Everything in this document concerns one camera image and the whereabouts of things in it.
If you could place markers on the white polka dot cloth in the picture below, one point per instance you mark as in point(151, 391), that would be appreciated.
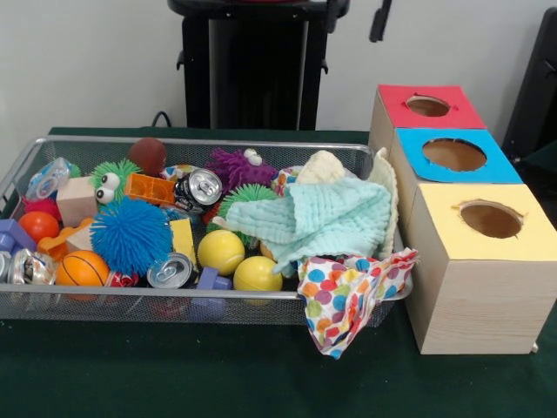
point(339, 300)

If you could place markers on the orange toy basketball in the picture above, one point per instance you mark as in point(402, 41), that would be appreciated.
point(80, 270)

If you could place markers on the yellow tennis ball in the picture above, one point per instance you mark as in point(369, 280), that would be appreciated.
point(221, 252)

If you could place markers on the blue spiky rubber ball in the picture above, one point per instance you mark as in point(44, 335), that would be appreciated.
point(130, 237)

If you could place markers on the wooden box with three holes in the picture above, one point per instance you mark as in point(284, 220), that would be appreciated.
point(478, 305)

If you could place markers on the dark green tablecloth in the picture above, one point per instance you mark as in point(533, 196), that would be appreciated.
point(544, 159)
point(174, 374)

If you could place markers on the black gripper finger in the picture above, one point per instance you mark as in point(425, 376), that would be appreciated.
point(334, 17)
point(380, 22)

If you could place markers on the black upright panel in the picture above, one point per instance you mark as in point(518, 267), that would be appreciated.
point(535, 87)

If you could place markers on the purple spiky googly-eyed toy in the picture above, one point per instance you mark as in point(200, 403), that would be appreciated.
point(239, 170)

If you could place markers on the mint green muslin cloth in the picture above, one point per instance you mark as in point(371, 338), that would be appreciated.
point(339, 217)

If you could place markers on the black soda can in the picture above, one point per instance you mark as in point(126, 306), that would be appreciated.
point(200, 187)

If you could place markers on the yellow ball with black print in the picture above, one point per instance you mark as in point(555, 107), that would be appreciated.
point(257, 275)

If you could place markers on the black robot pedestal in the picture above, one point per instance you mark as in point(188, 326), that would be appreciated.
point(261, 65)

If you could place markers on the green spiky googly-eyed toy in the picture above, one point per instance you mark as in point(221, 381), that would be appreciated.
point(122, 170)

